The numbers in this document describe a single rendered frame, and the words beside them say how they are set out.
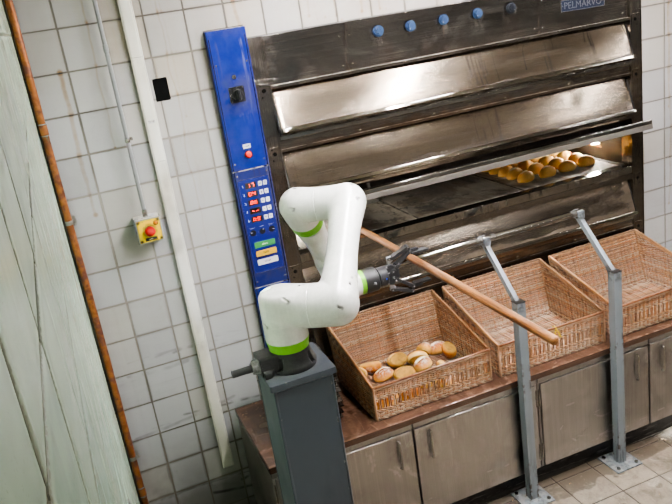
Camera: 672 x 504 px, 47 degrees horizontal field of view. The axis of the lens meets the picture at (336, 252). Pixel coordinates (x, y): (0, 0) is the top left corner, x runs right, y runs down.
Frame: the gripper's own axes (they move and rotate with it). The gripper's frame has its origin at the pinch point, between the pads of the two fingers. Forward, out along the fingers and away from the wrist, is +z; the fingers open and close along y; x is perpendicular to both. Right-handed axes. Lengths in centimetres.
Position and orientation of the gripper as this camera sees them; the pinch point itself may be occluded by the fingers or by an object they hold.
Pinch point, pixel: (424, 264)
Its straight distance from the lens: 294.2
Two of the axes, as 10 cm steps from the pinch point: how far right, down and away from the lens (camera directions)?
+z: 9.2, -2.5, 3.1
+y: 1.4, 9.4, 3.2
